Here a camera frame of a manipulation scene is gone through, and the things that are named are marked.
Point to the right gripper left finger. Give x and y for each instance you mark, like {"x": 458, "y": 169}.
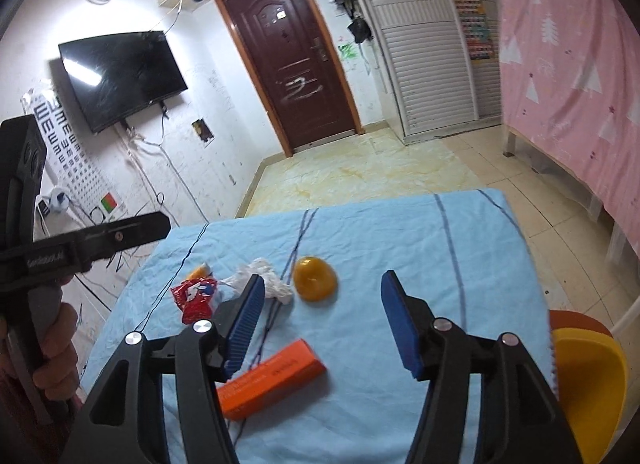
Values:
{"x": 122, "y": 420}

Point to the red snack wrapper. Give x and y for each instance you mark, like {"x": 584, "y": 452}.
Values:
{"x": 194, "y": 298}

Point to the white louvered wardrobe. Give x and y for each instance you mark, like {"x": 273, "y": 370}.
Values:
{"x": 437, "y": 89}

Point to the eye test chart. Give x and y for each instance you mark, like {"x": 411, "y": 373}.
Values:
{"x": 86, "y": 190}

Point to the pink tree-pattern curtain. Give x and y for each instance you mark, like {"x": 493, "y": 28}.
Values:
{"x": 569, "y": 73}

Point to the round yellow plastic lid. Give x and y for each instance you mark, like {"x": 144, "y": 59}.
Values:
{"x": 314, "y": 279}

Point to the dark red door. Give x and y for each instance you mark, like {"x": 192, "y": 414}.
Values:
{"x": 287, "y": 50}

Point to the colourful wall poster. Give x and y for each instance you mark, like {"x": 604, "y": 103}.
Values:
{"x": 475, "y": 26}

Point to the black wall television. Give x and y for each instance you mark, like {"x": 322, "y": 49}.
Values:
{"x": 114, "y": 76}

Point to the yellow orange trash bin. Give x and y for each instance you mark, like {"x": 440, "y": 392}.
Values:
{"x": 592, "y": 376}

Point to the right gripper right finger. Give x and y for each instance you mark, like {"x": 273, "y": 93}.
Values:
{"x": 519, "y": 419}

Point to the light blue bed sheet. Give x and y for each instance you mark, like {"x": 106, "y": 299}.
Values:
{"x": 462, "y": 252}

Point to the person's left hand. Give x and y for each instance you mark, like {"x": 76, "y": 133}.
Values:
{"x": 58, "y": 378}

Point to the white crumpled tissue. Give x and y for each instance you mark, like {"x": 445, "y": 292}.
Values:
{"x": 275, "y": 287}

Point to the orange rectangular box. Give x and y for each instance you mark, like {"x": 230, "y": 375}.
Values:
{"x": 292, "y": 368}

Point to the black hanging bag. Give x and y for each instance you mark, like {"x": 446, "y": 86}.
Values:
{"x": 358, "y": 26}

